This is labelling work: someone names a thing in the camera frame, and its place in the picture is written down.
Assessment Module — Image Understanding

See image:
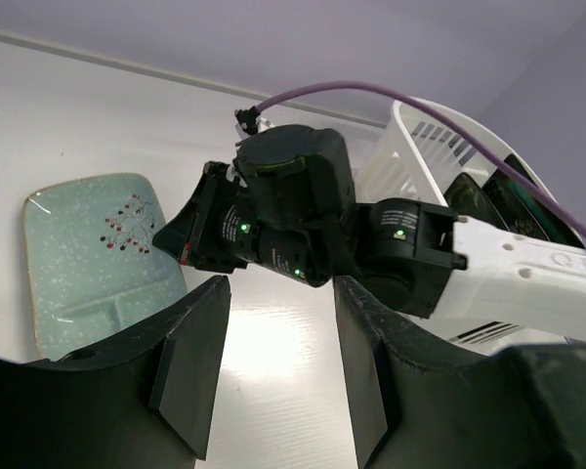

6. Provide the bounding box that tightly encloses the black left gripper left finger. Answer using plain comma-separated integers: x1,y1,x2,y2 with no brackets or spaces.
0,276,230,468

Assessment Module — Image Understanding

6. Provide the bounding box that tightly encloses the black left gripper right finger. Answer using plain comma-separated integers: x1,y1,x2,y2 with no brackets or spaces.
333,277,586,468

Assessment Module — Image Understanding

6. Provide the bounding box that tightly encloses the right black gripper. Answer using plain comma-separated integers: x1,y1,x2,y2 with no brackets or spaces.
152,125,357,287

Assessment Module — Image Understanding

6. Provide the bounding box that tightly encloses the light green speckled plate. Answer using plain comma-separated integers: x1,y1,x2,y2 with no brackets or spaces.
21,173,188,361

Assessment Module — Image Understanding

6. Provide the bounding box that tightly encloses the black floral square plate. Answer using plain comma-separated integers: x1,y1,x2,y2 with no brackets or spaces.
444,173,501,227

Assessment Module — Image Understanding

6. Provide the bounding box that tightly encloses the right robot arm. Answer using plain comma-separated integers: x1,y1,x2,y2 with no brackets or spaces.
153,125,586,468

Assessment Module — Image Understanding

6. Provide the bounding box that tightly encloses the white plastic dish rack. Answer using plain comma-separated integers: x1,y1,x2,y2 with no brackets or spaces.
354,100,570,355

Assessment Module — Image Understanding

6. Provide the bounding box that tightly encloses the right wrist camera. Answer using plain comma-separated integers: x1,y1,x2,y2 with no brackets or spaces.
234,107,274,140

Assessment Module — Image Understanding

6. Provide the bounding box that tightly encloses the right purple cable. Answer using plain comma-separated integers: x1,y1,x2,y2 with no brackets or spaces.
253,80,586,255

